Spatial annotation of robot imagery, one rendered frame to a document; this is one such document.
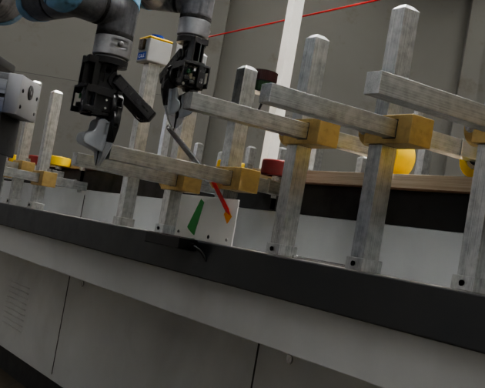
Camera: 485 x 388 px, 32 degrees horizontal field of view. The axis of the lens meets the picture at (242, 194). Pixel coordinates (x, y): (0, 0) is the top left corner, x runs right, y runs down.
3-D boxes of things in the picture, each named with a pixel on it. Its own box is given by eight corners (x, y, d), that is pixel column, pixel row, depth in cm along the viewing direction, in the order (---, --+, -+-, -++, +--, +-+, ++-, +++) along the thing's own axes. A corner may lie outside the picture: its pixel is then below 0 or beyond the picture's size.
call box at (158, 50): (145, 62, 231) (151, 35, 232) (135, 65, 237) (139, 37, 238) (168, 69, 235) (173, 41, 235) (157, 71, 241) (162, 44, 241)
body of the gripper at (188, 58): (178, 84, 194) (188, 32, 195) (162, 86, 201) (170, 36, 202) (207, 91, 198) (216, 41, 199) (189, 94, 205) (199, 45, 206)
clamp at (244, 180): (237, 190, 182) (242, 166, 183) (206, 187, 194) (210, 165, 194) (259, 195, 185) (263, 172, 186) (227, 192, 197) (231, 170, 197)
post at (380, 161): (360, 275, 146) (406, 1, 148) (347, 273, 149) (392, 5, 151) (376, 279, 148) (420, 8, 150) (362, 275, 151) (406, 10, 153)
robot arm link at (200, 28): (173, 18, 202) (202, 28, 207) (170, 38, 202) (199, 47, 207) (188, 15, 196) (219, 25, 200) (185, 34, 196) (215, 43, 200)
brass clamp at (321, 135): (314, 143, 161) (319, 116, 162) (274, 143, 173) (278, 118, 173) (339, 149, 165) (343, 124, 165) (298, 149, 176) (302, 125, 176)
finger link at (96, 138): (75, 161, 168) (83, 115, 169) (102, 166, 171) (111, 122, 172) (81, 161, 165) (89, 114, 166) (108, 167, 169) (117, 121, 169)
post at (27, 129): (9, 206, 315) (33, 79, 318) (6, 206, 318) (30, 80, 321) (18, 208, 317) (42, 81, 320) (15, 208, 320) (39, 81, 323)
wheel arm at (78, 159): (75, 168, 193) (78, 150, 193) (69, 168, 195) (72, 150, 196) (236, 202, 216) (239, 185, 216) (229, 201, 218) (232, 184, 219)
